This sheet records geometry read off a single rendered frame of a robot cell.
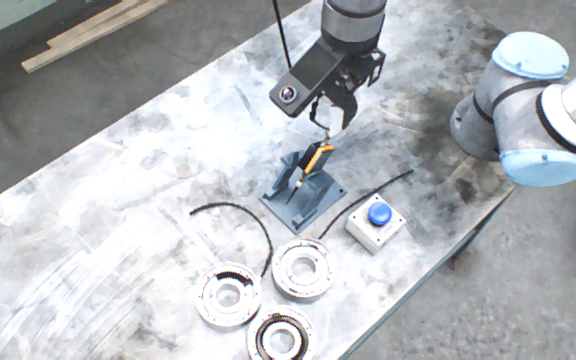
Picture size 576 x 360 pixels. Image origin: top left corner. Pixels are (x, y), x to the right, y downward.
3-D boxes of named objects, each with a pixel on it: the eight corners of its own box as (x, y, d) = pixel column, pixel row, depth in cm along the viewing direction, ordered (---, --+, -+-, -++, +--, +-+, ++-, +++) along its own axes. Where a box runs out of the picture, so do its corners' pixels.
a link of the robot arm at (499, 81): (531, 75, 108) (565, 22, 96) (546, 133, 101) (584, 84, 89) (469, 72, 107) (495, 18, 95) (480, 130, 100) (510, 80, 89)
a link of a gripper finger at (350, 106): (357, 130, 82) (359, 84, 75) (350, 136, 82) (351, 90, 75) (333, 114, 85) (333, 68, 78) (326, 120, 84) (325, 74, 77)
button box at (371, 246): (373, 256, 98) (379, 245, 94) (344, 228, 100) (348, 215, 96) (405, 228, 101) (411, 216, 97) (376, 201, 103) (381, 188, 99)
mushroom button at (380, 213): (375, 239, 97) (381, 226, 93) (359, 223, 98) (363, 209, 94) (391, 225, 98) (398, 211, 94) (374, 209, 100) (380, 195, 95)
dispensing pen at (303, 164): (273, 202, 99) (320, 125, 90) (286, 197, 102) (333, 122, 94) (282, 210, 98) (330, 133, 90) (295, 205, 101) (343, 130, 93)
